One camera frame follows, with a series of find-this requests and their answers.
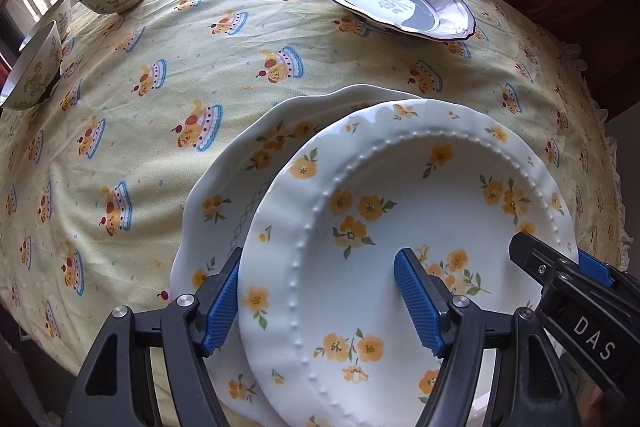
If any beaded yellow flower plate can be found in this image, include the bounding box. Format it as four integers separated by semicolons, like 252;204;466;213
237;98;581;427

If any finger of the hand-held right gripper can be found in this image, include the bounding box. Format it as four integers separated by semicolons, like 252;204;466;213
508;231;577;289
577;251;640;295

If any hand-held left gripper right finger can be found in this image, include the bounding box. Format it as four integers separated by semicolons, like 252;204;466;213
393;248;583;427

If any scalloped yellow flower plate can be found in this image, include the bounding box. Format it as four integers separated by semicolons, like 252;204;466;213
170;83;421;413

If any yellow cake print tablecloth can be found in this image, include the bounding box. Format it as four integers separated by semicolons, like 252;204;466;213
0;0;633;427

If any small floral print bowl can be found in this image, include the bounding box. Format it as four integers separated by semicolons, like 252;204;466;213
0;20;63;110
19;0;73;52

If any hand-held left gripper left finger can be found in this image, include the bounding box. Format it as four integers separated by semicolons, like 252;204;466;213
62;247;243;427

